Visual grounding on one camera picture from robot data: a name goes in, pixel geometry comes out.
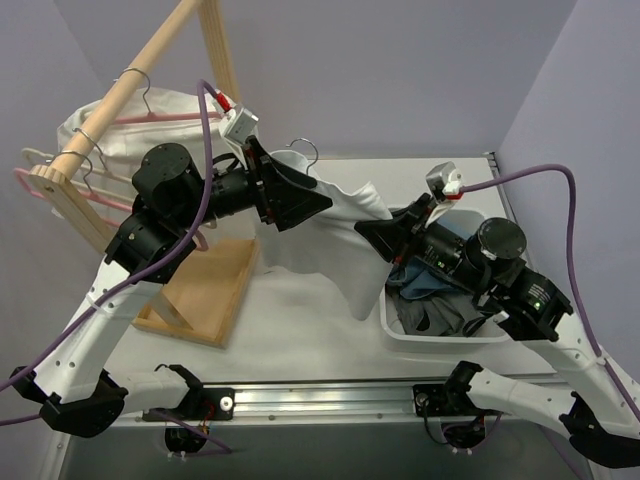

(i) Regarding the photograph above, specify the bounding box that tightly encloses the wire hanger white shirt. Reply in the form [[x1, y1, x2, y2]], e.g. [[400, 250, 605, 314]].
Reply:
[[285, 137, 320, 174]]

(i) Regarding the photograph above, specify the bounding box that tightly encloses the light white shirt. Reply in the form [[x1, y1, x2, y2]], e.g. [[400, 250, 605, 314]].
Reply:
[[255, 150, 392, 320]]

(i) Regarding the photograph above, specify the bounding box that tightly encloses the grey pleated skirt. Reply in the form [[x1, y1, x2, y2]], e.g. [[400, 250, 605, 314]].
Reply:
[[391, 291, 487, 337]]

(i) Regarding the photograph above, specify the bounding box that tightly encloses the cream hanger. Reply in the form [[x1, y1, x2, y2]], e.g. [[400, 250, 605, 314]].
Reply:
[[20, 147, 221, 231]]

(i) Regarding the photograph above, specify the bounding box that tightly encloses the pink hanger front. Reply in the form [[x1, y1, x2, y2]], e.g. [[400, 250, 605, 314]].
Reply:
[[12, 167, 211, 251]]

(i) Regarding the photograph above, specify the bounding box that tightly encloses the blue denim garment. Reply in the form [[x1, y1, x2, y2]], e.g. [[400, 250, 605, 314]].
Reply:
[[386, 258, 458, 300]]

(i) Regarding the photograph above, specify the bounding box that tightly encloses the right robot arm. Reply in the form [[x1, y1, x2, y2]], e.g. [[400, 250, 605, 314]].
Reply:
[[355, 194, 639, 469]]

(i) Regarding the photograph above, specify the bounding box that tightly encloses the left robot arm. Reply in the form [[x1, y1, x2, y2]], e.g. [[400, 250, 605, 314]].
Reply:
[[9, 137, 332, 438]]

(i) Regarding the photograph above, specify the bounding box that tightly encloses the white plastic basket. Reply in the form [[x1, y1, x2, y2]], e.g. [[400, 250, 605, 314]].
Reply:
[[379, 207, 514, 346]]

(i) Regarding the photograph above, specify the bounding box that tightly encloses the cream white garment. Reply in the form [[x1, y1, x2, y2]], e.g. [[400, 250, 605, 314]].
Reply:
[[57, 87, 229, 223]]

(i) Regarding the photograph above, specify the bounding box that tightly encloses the wooden clothes rack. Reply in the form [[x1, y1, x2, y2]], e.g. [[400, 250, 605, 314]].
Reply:
[[31, 1, 258, 347]]

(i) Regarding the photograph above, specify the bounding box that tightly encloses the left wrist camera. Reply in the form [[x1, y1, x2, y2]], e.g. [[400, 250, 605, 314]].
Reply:
[[218, 104, 259, 160]]

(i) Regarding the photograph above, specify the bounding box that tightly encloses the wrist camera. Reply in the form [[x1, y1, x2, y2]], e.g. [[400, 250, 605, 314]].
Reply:
[[218, 104, 259, 160], [425, 161, 463, 227]]

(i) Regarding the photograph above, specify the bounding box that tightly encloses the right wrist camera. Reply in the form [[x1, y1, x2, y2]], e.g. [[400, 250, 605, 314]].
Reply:
[[425, 161, 463, 227]]

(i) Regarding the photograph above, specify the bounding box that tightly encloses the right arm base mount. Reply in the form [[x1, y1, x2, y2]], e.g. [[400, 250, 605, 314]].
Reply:
[[412, 383, 502, 455]]

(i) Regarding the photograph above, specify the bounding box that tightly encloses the aluminium front rail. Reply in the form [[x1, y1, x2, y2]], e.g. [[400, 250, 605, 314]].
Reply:
[[114, 382, 556, 426]]

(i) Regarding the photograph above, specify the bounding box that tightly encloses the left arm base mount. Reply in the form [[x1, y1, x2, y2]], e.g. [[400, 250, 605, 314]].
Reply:
[[164, 387, 235, 455]]

